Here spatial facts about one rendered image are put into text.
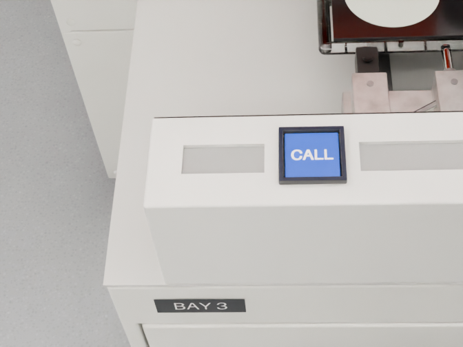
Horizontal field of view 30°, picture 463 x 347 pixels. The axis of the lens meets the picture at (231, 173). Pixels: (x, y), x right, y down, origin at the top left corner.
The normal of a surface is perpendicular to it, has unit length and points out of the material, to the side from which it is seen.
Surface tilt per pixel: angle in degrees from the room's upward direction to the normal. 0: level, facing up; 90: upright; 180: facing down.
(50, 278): 0
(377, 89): 0
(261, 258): 90
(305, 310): 90
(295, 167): 0
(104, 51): 90
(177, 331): 90
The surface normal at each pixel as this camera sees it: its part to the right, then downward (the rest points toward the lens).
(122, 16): -0.03, 0.83
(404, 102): -0.07, -0.56
